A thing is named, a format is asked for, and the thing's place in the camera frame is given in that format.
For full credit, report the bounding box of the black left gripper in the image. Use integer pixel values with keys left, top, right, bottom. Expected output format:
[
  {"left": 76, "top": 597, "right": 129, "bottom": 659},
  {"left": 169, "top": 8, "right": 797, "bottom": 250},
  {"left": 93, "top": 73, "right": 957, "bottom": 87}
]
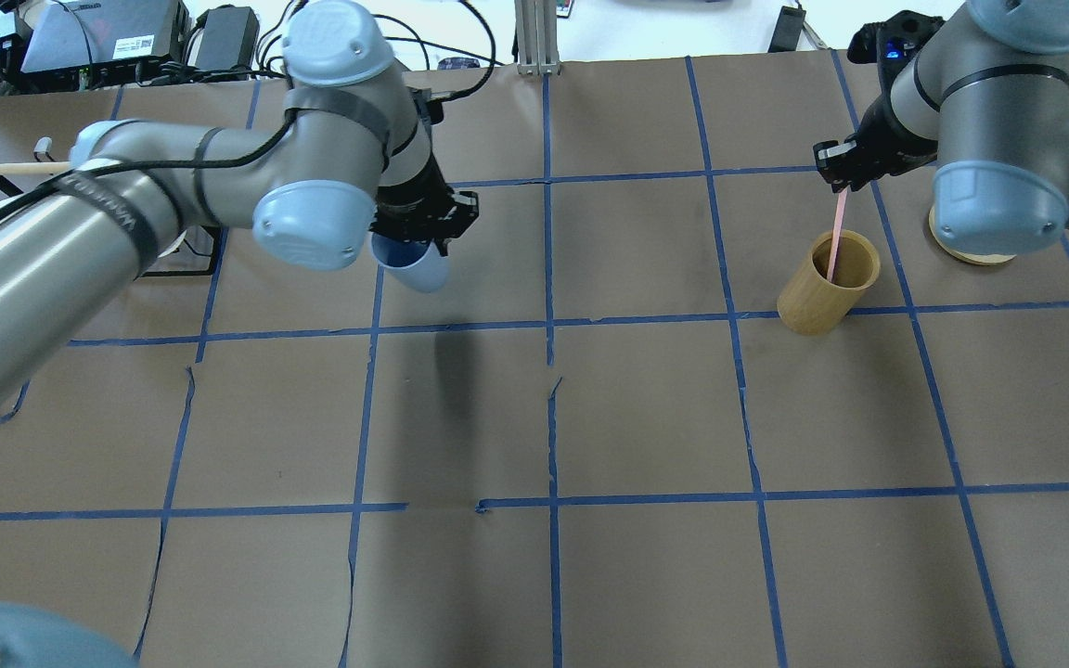
[{"left": 369, "top": 88, "right": 480, "bottom": 257}]

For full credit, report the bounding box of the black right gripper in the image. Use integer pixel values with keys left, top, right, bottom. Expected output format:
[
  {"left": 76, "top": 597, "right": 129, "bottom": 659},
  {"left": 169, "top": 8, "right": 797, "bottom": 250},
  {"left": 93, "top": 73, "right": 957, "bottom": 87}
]
[{"left": 814, "top": 11, "right": 946, "bottom": 195}]

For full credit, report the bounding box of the pink chopstick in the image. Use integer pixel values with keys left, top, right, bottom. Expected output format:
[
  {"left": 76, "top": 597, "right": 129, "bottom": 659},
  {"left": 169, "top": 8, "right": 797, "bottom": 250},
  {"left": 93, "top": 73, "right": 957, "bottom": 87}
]
[{"left": 826, "top": 187, "right": 849, "bottom": 284}]

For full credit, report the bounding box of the light blue plastic cup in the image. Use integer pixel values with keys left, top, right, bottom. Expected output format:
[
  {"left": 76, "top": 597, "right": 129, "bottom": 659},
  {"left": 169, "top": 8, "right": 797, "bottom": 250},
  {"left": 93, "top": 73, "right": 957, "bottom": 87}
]
[{"left": 370, "top": 234, "right": 449, "bottom": 293}]

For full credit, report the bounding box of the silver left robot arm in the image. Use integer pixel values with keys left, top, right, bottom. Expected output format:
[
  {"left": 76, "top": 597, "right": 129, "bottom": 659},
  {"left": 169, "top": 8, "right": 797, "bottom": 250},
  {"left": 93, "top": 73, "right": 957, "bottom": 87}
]
[{"left": 0, "top": 1, "right": 479, "bottom": 405}]

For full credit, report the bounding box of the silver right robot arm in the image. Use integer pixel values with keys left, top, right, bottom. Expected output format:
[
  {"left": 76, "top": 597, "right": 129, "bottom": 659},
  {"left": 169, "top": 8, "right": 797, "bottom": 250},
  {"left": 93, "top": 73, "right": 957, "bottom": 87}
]
[{"left": 814, "top": 1, "right": 1069, "bottom": 255}]

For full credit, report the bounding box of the bamboo chopstick holder cup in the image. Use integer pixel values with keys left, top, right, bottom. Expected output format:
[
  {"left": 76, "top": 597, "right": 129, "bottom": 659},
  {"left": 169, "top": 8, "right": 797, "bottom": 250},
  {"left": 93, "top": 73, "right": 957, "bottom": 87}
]
[{"left": 777, "top": 231, "right": 880, "bottom": 337}]

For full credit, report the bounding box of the black power adapter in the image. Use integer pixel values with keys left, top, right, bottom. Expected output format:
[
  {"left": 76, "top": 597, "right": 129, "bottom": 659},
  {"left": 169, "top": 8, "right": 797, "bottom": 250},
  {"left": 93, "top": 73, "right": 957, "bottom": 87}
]
[{"left": 191, "top": 5, "right": 260, "bottom": 71}]

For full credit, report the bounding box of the black computer box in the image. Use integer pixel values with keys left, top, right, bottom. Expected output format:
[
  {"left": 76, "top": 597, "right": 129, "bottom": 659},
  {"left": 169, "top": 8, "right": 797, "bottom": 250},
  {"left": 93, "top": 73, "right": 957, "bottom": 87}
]
[{"left": 20, "top": 1, "right": 189, "bottom": 75}]

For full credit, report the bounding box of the aluminium frame post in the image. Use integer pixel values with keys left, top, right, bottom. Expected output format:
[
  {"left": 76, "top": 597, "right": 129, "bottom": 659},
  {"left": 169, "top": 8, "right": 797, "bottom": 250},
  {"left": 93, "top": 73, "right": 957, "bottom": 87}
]
[{"left": 514, "top": 0, "right": 561, "bottom": 76}]

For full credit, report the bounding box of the black wire mug rack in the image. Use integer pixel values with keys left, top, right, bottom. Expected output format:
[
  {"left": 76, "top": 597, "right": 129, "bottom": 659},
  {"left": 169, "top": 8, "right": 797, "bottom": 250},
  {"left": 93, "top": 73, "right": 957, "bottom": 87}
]
[{"left": 141, "top": 226, "right": 221, "bottom": 278}]

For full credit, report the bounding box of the wooden rack handle rod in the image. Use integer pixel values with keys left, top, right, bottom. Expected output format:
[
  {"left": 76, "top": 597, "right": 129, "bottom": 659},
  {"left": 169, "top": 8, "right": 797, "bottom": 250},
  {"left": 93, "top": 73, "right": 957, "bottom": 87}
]
[{"left": 0, "top": 161, "right": 71, "bottom": 176}]

